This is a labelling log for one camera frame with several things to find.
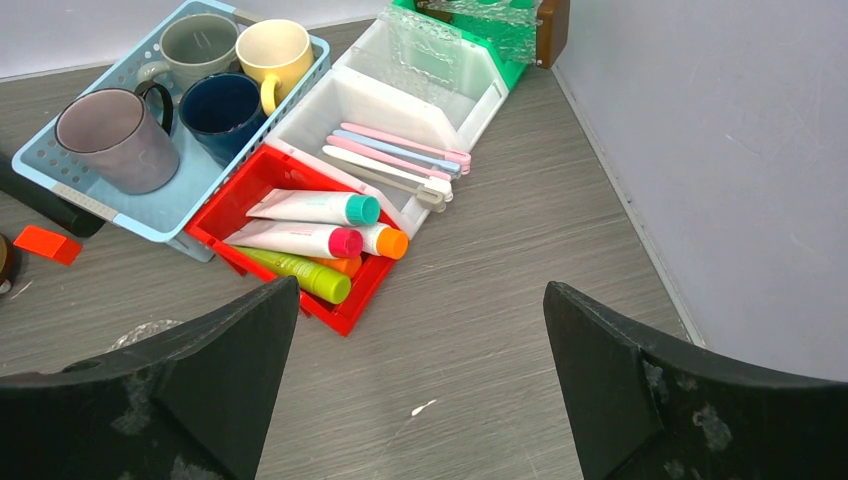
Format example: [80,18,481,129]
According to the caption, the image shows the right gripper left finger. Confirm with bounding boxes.
[1,277,300,479]

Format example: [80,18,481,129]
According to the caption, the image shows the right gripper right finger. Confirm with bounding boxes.
[543,282,847,479]

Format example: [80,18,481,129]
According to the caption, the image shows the teal cap toothpaste tube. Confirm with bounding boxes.
[246,189,381,226]

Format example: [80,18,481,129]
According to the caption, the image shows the clear acrylic toothbrush holder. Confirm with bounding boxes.
[355,4,461,111]

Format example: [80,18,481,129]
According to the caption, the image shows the clear textured oval tray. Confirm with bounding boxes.
[106,319,182,352]

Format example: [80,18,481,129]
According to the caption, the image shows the green toothpaste tube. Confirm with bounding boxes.
[235,246,352,304]

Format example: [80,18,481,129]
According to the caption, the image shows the pink cap toothpaste tube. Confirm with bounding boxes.
[224,220,364,259]

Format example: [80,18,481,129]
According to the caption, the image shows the orange cap toothpaste tube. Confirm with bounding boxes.
[354,222,409,260]

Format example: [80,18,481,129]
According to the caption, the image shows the brown wooden oval tray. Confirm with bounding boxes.
[1,235,20,295]

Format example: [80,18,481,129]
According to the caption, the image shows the pink toothbrush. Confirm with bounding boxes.
[326,135,454,181]
[339,122,473,176]

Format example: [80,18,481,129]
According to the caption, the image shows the white toothbrush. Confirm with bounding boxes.
[322,145,453,202]

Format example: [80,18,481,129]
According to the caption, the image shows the light blue plastic basket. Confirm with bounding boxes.
[11,1,332,262]

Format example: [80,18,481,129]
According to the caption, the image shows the red orange block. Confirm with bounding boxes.
[13,225,82,266]

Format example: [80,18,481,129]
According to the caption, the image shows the black microphone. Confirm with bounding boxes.
[1,155,105,238]

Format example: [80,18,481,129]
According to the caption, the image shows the red plastic bin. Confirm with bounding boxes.
[184,145,395,337]

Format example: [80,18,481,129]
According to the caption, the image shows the mauve mug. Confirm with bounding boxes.
[54,80,180,195]

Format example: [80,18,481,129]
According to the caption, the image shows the dark blue mug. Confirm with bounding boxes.
[179,72,267,167]

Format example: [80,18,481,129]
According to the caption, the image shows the yellow mug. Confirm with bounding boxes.
[235,19,314,117]

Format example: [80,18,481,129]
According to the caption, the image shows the grey mug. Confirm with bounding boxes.
[136,13,239,92]

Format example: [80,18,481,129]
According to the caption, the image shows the white plastic bin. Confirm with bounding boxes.
[265,20,509,237]

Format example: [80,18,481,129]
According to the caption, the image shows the green plastic bin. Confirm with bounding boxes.
[393,0,542,89]

